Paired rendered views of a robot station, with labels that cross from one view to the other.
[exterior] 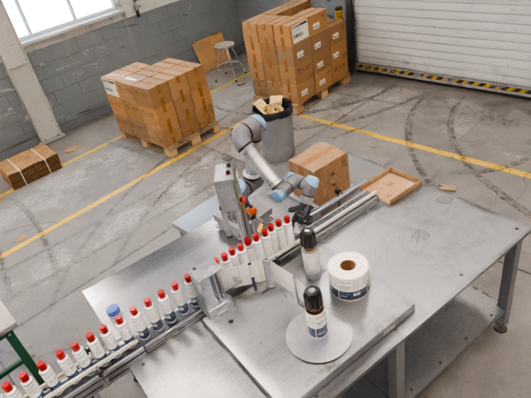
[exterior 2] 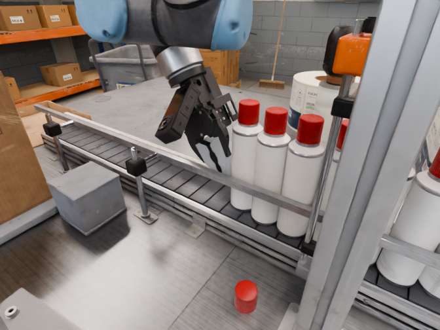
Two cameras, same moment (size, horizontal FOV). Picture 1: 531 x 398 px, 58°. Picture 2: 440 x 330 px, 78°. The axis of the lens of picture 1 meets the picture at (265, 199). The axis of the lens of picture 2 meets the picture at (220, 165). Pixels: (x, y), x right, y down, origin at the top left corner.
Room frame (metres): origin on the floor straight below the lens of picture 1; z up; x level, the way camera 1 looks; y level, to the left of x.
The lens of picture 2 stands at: (2.35, 0.26, 1.22)
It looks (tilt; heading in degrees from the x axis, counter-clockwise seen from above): 31 degrees down; 245
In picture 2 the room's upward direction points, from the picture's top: straight up
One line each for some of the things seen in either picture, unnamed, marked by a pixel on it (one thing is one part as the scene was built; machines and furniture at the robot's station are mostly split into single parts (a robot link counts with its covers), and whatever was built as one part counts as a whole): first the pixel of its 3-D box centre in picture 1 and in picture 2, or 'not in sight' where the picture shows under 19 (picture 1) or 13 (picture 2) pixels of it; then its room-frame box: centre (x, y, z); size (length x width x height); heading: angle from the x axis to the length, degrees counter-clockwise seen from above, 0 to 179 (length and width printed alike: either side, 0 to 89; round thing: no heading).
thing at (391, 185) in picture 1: (389, 185); (34, 123); (2.56, -0.82, 0.85); 0.30 x 0.26 x 0.04; 120
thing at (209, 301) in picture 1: (210, 288); not in sight; (1.76, 0.36, 1.01); 0.14 x 0.13 x 0.26; 120
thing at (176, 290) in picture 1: (179, 298); not in sight; (1.77, 0.52, 0.98); 0.05 x 0.05 x 0.20
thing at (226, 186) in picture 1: (227, 187); not in sight; (2.08, 0.17, 1.38); 0.17 x 0.10 x 0.19; 175
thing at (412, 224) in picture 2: (250, 253); (422, 220); (2.00, 0.14, 0.98); 0.05 x 0.05 x 0.20
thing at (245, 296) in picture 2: not in sight; (245, 296); (2.21, 0.06, 0.85); 0.03 x 0.03 x 0.03
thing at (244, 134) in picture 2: (288, 230); (245, 158); (2.13, -0.09, 0.98); 0.05 x 0.05 x 0.20
